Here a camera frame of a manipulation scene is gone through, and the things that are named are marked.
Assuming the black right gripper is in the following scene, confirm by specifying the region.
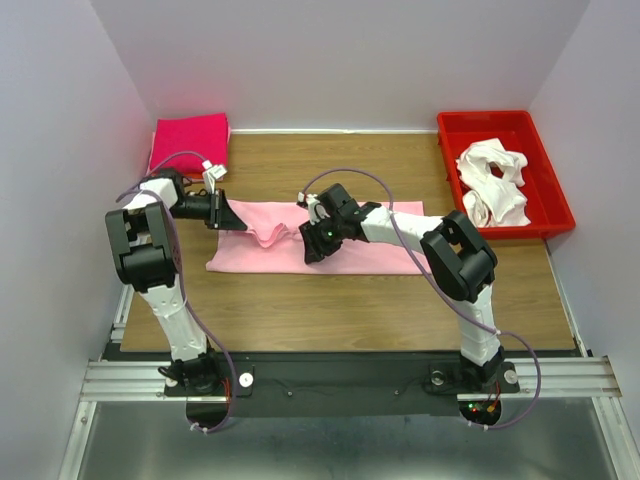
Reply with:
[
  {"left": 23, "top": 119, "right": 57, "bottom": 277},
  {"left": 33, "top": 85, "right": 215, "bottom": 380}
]
[{"left": 298, "top": 215, "right": 345, "bottom": 266}]

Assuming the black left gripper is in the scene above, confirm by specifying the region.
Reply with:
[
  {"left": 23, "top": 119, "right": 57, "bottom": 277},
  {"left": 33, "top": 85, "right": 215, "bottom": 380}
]
[{"left": 167, "top": 188, "right": 247, "bottom": 230}]

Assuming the light pink t-shirt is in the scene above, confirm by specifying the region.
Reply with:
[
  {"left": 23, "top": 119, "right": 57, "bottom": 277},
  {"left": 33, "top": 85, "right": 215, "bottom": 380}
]
[{"left": 206, "top": 200, "right": 420, "bottom": 275}]

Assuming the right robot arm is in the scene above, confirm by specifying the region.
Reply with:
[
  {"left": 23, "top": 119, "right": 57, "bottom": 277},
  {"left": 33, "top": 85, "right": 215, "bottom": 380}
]
[{"left": 297, "top": 183, "right": 504, "bottom": 390}]

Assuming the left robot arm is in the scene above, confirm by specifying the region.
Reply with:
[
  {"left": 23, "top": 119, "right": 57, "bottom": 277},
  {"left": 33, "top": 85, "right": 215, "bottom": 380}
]
[{"left": 105, "top": 168, "right": 247, "bottom": 395}]

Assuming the folded magenta t-shirt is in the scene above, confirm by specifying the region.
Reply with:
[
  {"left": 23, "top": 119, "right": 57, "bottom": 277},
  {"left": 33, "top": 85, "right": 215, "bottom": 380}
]
[{"left": 149, "top": 113, "right": 231, "bottom": 170}]

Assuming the white crumpled t-shirt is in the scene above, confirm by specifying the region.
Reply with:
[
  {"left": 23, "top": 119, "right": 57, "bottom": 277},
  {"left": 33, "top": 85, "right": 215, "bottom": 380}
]
[{"left": 456, "top": 138, "right": 531, "bottom": 228}]

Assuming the red plastic bin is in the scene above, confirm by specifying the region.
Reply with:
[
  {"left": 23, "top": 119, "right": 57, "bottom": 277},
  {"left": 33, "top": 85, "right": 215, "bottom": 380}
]
[{"left": 437, "top": 110, "right": 576, "bottom": 241}]

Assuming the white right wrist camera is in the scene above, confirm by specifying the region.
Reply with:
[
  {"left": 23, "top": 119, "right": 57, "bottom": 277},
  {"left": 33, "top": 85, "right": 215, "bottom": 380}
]
[{"left": 296, "top": 192, "right": 330, "bottom": 225}]

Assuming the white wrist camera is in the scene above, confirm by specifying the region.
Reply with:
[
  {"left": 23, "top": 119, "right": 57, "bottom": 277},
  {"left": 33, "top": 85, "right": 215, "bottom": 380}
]
[
  {"left": 201, "top": 160, "right": 227, "bottom": 193},
  {"left": 296, "top": 192, "right": 330, "bottom": 225}
]

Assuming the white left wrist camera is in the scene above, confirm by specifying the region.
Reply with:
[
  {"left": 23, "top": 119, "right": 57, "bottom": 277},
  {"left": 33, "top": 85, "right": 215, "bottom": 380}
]
[{"left": 201, "top": 160, "right": 227, "bottom": 193}]

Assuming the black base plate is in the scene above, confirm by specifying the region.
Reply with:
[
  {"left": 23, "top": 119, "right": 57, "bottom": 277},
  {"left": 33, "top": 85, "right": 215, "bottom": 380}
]
[{"left": 158, "top": 351, "right": 519, "bottom": 419}]

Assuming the aluminium frame rail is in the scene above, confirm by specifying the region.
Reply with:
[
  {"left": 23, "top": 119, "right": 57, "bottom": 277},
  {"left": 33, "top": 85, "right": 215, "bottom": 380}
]
[{"left": 80, "top": 357, "right": 621, "bottom": 402}]

